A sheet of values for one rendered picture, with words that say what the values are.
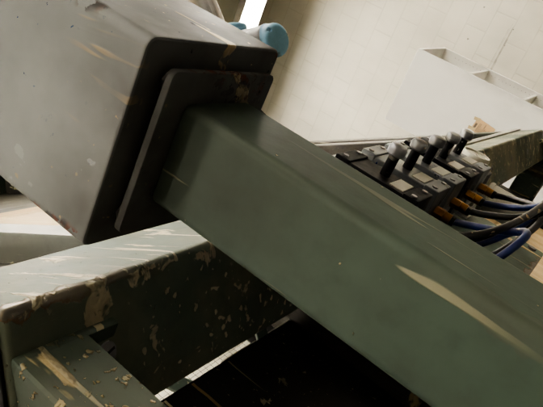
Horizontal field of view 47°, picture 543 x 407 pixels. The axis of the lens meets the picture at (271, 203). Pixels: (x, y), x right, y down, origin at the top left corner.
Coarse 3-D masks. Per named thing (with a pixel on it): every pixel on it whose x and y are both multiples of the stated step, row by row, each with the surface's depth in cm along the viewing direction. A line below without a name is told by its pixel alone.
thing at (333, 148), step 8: (320, 144) 183; (328, 144) 179; (336, 144) 176; (344, 144) 175; (352, 144) 174; (360, 144) 172; (368, 144) 171; (376, 144) 170; (384, 144) 169; (328, 152) 178; (336, 152) 177
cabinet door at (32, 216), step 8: (32, 208) 118; (0, 216) 109; (8, 216) 110; (16, 216) 110; (24, 216) 109; (32, 216) 108; (40, 216) 108; (48, 216) 107; (40, 224) 96; (48, 224) 95; (56, 224) 94
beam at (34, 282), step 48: (480, 144) 164; (528, 144) 198; (144, 240) 58; (192, 240) 56; (0, 288) 43; (48, 288) 42; (96, 288) 44; (144, 288) 48; (192, 288) 54; (240, 288) 60; (0, 336) 38; (48, 336) 41; (144, 336) 48; (192, 336) 54; (240, 336) 60; (0, 384) 38; (144, 384) 48
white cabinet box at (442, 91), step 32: (416, 64) 460; (448, 64) 447; (416, 96) 465; (448, 96) 452; (480, 96) 440; (512, 96) 428; (416, 128) 470; (448, 128) 457; (480, 128) 445; (512, 128) 433
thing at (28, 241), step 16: (0, 224) 83; (16, 224) 82; (32, 224) 81; (0, 240) 77; (16, 240) 76; (32, 240) 74; (48, 240) 73; (64, 240) 71; (0, 256) 78; (16, 256) 76; (32, 256) 75
